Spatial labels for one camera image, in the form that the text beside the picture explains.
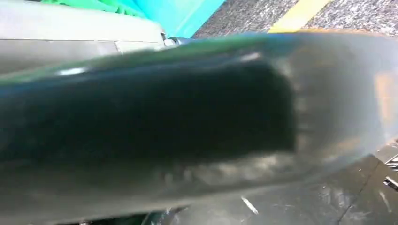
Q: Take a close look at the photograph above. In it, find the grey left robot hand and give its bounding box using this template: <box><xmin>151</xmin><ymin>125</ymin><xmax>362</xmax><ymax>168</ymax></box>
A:
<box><xmin>0</xmin><ymin>0</ymin><xmax>398</xmax><ymax>225</ymax></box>

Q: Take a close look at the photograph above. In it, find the blue plastic crate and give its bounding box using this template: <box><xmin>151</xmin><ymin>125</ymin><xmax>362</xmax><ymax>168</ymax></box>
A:
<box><xmin>133</xmin><ymin>0</ymin><xmax>227</xmax><ymax>40</ymax></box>

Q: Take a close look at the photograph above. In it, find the green sheet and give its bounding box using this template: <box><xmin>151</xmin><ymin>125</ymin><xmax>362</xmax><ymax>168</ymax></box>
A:
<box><xmin>40</xmin><ymin>0</ymin><xmax>147</xmax><ymax>18</ymax></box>

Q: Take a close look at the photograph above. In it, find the yellow floor tape strip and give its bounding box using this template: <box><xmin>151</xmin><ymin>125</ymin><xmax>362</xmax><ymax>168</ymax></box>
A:
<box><xmin>268</xmin><ymin>0</ymin><xmax>332</xmax><ymax>34</ymax></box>

